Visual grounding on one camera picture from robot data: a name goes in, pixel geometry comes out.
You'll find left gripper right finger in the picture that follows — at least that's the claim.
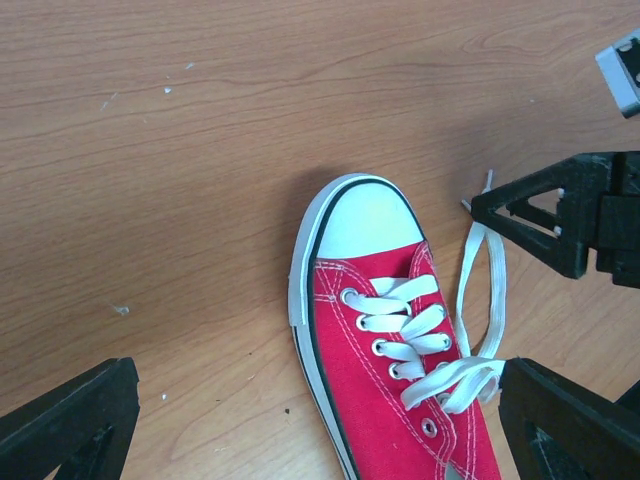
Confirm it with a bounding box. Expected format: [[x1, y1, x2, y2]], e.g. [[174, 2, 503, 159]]
[[499, 358, 639, 480]]

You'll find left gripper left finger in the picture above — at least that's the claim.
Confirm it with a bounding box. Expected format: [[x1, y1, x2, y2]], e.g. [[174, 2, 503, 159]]
[[1, 357, 139, 479]]

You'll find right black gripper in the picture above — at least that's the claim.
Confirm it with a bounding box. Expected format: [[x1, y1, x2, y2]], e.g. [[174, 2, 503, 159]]
[[471, 151, 639, 289]]

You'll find white shoelace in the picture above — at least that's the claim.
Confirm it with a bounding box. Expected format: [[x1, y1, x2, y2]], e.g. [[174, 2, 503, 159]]
[[340, 222, 507, 414]]

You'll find red canvas sneaker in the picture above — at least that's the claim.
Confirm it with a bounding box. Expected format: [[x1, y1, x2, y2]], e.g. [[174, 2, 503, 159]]
[[288, 173, 507, 479]]

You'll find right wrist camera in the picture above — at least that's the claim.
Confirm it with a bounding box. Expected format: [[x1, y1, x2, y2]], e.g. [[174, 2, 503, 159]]
[[595, 29, 639, 119]]

